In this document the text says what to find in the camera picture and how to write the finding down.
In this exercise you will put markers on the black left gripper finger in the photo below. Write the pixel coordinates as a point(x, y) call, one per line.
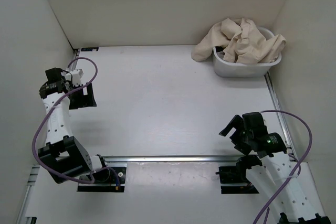
point(89, 97)
point(76, 106)

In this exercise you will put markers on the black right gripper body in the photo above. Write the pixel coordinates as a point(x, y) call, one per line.
point(241, 135)

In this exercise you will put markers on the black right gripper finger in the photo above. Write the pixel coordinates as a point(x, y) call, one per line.
point(243, 148)
point(236, 123)

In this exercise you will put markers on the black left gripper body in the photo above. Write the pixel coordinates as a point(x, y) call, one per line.
point(78, 95)

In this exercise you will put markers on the beige trousers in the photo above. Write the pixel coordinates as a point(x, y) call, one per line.
point(241, 41)

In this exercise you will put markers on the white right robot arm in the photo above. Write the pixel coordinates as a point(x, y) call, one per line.
point(266, 164)

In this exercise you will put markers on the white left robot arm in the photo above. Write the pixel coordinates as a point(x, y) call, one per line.
point(62, 151)

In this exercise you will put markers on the black trousers in basket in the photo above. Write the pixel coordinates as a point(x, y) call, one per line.
point(219, 52)

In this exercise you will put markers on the black label sticker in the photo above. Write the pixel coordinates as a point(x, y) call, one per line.
point(89, 49)

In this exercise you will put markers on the white plastic basket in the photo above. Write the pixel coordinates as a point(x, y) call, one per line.
point(227, 69)

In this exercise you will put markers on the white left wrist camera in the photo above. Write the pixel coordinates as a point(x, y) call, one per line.
point(74, 78)

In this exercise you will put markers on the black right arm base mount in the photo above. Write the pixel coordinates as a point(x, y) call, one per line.
point(233, 178)

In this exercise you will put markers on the aluminium right side rail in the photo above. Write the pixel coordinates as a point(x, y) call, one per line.
point(280, 116)

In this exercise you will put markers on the aluminium rail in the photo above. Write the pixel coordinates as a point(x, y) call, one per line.
point(170, 159)
point(280, 116)
point(22, 217)

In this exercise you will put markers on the aluminium front rail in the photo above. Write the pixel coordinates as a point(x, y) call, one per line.
point(170, 159)

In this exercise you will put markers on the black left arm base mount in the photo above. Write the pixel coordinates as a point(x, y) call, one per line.
point(106, 182)

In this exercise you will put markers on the aluminium left side rail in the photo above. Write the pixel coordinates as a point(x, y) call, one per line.
point(22, 217)

